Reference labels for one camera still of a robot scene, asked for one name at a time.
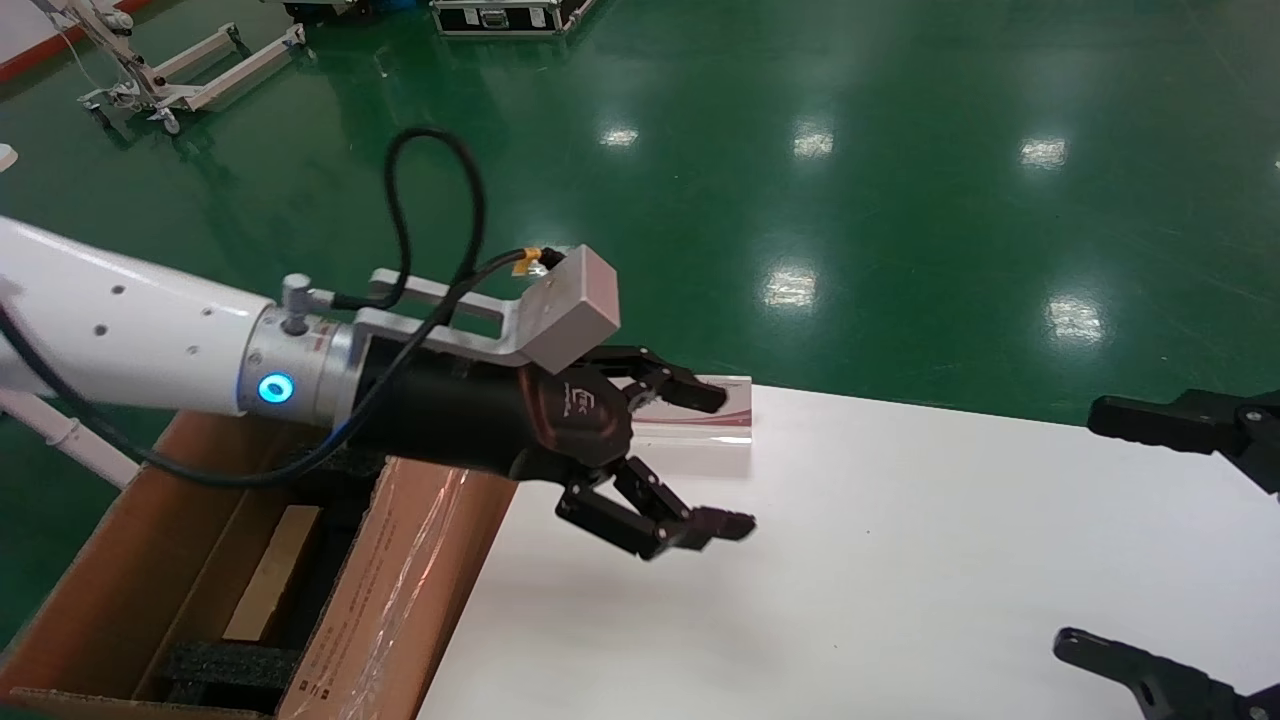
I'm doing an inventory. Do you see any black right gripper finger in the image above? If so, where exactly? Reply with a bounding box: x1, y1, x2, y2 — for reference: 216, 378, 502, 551
1050, 630, 1280, 720
1085, 392, 1280, 498

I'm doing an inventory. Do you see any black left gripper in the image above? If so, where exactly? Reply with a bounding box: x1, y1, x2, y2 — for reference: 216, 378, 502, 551
350, 338, 758, 562

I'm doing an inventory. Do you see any small cardboard box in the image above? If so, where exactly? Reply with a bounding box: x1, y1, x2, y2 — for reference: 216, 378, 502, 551
222, 505, 323, 642

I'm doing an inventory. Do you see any large cardboard box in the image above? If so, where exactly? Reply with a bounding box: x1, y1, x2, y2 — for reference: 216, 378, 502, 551
0, 410, 521, 720

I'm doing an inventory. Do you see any acrylic sign with Chinese text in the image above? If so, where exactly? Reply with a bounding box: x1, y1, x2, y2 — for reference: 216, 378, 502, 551
630, 375, 754, 447

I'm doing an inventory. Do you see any black aluminium flight case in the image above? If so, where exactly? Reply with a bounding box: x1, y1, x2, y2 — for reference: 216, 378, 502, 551
430, 0, 599, 39

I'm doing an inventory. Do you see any black foam insert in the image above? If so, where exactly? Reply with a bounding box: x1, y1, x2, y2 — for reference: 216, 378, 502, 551
165, 445, 396, 717

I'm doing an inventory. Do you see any dark machine base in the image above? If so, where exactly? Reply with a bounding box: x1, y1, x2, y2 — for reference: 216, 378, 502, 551
283, 0, 379, 23

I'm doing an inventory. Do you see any white pipe with joint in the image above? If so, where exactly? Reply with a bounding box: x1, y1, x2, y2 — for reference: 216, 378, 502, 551
0, 388, 141, 490

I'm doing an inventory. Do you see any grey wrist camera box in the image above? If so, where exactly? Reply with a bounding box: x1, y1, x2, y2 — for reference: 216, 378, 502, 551
340, 245, 621, 377

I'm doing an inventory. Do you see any black cable with yellow tag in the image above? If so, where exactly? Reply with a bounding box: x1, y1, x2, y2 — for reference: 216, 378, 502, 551
0, 246, 557, 490

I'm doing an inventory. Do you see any thick black sleeved hose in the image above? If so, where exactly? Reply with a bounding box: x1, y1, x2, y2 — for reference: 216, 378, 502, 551
330, 128, 488, 311

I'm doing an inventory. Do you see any white wheeled metal frame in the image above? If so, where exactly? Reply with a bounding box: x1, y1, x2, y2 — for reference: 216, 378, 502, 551
30, 0, 307, 137

